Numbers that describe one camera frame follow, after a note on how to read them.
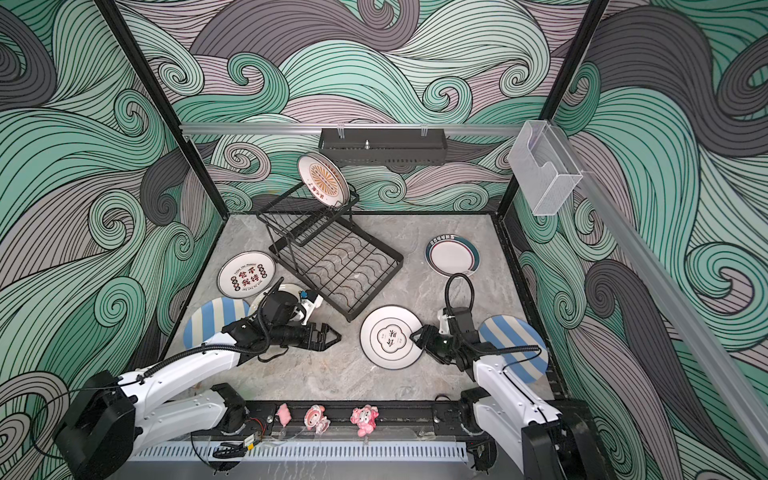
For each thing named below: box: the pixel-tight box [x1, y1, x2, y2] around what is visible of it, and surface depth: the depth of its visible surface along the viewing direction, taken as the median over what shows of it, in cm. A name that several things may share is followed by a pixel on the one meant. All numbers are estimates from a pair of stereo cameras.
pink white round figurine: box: [304, 404, 331, 435], surface depth 73 cm
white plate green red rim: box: [425, 234, 481, 277], surface depth 109 cm
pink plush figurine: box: [350, 404, 379, 437], surface depth 72 cm
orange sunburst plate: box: [298, 152, 351, 208], surface depth 92 cm
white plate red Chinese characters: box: [217, 251, 276, 299], surface depth 103 cm
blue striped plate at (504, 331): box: [478, 314, 549, 384], surface depth 89 cm
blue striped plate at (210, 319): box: [183, 297, 250, 349], surface depth 94 cm
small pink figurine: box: [275, 403, 292, 428], surface depth 74 cm
